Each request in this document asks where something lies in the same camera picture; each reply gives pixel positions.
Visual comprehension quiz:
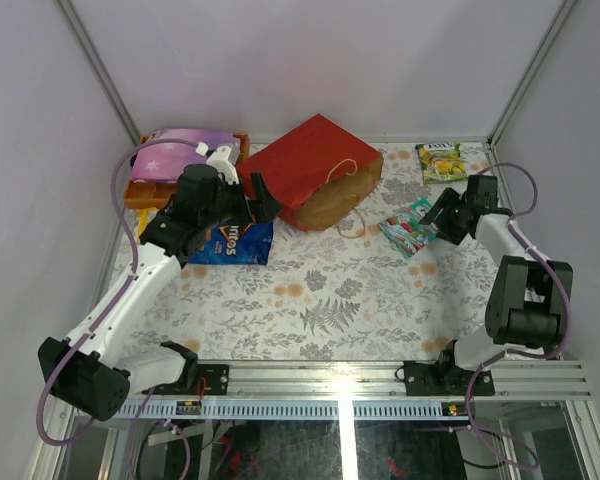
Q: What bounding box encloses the green yellow candy packet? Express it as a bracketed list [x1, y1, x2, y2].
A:
[415, 142, 468, 184]

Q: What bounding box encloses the blue Doritos chip bag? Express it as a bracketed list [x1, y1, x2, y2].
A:
[188, 223, 273, 265]

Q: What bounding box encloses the teal snack packet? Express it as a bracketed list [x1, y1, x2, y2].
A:
[378, 198, 437, 258]

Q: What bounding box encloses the red paper bag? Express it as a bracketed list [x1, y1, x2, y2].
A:
[237, 114, 383, 232]

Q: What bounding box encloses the yellow snack packet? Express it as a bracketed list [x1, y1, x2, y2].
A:
[136, 208, 155, 243]

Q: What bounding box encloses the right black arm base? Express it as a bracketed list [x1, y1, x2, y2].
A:
[394, 361, 474, 397]

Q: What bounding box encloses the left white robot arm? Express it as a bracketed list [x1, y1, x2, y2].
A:
[38, 165, 282, 421]

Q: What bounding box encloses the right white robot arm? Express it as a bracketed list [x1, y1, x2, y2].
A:
[421, 174, 573, 395]

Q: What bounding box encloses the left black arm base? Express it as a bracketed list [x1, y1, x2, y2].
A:
[167, 364, 230, 397]

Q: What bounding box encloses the purple star cloth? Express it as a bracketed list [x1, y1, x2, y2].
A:
[130, 128, 240, 183]

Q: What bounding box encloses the wooden compartment tray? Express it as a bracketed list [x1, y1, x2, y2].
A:
[124, 133, 250, 210]

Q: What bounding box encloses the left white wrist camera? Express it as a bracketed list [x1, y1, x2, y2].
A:
[195, 142, 240, 184]

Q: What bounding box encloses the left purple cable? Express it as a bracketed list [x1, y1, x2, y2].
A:
[35, 138, 206, 480]

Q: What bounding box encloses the purple cable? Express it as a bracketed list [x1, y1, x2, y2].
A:
[35, 138, 206, 480]
[465, 162, 574, 471]

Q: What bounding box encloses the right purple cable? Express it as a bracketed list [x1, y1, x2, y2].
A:
[465, 162, 574, 471]

